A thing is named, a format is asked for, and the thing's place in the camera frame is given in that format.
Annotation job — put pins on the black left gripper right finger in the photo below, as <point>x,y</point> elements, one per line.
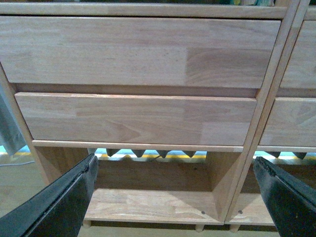
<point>290,202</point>

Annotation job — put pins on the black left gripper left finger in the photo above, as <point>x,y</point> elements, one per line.
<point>59,209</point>

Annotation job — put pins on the light wooden bookshelf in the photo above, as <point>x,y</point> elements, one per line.
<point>157,192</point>

